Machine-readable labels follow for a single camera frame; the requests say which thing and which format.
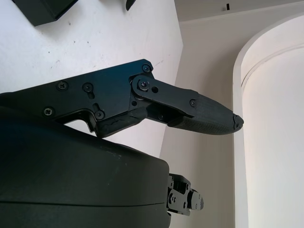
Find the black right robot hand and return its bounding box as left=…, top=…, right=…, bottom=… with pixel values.
left=0, top=58, right=245, bottom=228

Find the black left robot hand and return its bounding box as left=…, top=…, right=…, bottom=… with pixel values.
left=122, top=0, right=138, bottom=12

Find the black camera box base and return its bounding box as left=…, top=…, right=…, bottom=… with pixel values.
left=11, top=0, right=79, bottom=27

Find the white curved table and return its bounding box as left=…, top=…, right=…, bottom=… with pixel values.
left=232, top=14, right=304, bottom=228

